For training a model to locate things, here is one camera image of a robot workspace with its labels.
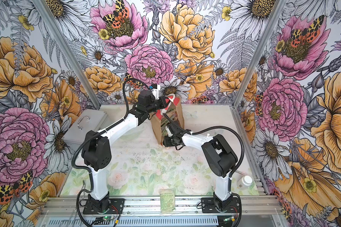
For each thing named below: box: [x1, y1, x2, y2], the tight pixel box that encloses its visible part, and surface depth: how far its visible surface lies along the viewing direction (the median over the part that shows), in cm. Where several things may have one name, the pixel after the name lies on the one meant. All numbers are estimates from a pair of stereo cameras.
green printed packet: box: [159, 188, 177, 215], surface depth 76 cm
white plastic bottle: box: [236, 175, 253, 190], surface depth 76 cm
